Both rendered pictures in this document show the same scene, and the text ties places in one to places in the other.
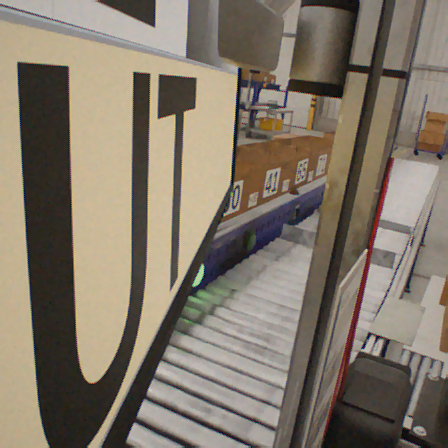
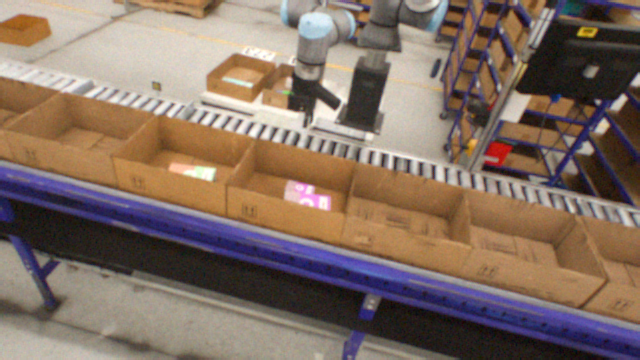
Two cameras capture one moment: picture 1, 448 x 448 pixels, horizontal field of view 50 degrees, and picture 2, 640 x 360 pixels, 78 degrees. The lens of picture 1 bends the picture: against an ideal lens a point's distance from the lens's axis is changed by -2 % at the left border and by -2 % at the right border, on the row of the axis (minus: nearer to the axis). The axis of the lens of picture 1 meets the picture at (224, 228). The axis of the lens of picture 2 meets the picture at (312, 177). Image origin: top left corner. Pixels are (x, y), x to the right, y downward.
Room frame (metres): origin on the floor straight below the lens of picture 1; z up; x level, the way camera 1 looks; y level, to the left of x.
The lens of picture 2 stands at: (1.63, 1.26, 1.89)
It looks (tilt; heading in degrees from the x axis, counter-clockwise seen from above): 39 degrees down; 252
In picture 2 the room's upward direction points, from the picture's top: 10 degrees clockwise
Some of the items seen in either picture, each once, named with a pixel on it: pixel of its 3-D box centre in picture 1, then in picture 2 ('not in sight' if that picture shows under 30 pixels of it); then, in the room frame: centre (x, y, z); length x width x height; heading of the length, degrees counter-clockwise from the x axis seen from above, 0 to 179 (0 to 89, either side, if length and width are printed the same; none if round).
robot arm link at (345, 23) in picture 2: not in sight; (332, 27); (1.28, 0.10, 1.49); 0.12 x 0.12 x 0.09; 44
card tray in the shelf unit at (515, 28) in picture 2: not in sight; (535, 29); (-0.43, -0.97, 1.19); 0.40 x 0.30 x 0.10; 66
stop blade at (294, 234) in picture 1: (335, 248); (173, 128); (1.83, -0.45, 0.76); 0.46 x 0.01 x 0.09; 66
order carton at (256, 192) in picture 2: not in sight; (294, 191); (1.36, 0.26, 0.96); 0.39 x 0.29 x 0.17; 156
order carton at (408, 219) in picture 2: not in sight; (403, 218); (1.01, 0.41, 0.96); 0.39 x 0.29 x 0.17; 156
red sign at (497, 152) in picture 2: not in sight; (490, 153); (0.29, -0.09, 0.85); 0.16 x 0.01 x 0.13; 156
